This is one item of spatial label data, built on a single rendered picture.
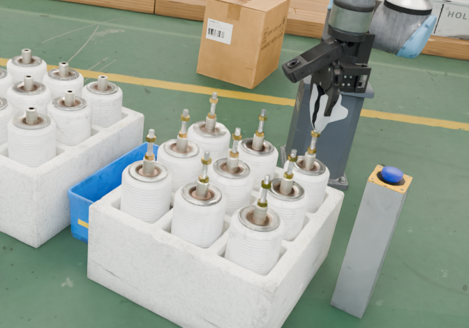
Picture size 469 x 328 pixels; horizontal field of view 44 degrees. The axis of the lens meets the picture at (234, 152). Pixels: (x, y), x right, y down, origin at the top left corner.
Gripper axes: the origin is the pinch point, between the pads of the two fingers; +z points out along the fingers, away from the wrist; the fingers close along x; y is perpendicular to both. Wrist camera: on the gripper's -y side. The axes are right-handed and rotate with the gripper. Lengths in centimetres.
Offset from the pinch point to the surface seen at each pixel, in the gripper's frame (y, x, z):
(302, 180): -2.2, -4.0, 10.5
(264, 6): 28, 101, 5
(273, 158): -5.4, 4.5, 10.1
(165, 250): -31.5, -12.1, 18.5
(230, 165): -16.9, -0.7, 8.3
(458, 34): 154, 141, 25
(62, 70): -45, 46, 8
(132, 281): -36.0, -7.5, 29.4
